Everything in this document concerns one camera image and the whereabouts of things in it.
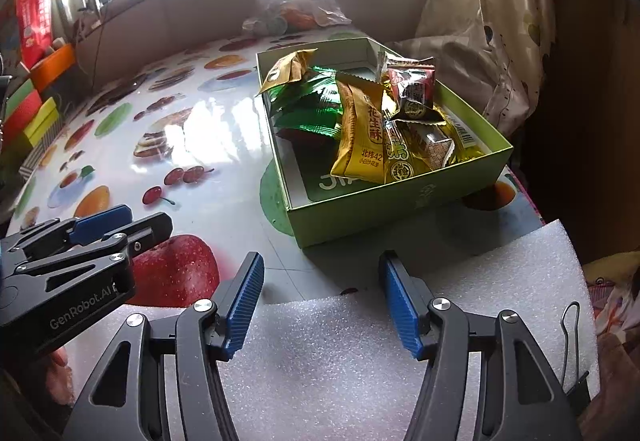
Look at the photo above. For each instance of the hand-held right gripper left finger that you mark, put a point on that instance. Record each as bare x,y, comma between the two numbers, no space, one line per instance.
245,306

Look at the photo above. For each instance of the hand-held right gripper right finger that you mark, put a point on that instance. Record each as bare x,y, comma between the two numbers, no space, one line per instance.
400,306

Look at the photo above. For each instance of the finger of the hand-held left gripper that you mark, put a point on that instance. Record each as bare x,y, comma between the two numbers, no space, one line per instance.
145,231
100,223

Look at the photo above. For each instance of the green cardboard box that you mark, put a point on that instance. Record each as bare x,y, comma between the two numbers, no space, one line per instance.
400,206

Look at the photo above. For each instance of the pile of assorted snack packets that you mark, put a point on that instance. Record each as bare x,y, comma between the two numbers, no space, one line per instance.
360,131

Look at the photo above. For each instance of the fruit print tablecloth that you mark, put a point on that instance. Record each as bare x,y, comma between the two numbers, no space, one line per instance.
125,171

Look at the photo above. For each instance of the black white striped box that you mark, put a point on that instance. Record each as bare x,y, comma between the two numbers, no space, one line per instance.
31,158

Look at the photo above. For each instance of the white foam sheet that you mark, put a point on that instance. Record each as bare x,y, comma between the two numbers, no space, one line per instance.
325,371

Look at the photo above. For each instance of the yellow-green box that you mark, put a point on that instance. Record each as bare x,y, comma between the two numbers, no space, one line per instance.
42,121

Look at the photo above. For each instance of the bright green box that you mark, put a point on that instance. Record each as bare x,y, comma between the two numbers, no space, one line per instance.
20,91

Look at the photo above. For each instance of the orange box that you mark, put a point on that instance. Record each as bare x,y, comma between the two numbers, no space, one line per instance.
50,68

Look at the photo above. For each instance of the black binder clip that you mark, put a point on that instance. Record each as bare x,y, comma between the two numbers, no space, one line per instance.
579,396

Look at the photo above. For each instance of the red printed carton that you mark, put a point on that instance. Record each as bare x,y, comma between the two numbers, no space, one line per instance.
35,16

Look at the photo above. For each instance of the pink patterned cloth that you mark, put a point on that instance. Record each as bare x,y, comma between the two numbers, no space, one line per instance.
617,301

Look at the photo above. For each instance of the brown wooden wardrobe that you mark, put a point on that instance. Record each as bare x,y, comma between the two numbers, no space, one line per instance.
590,96

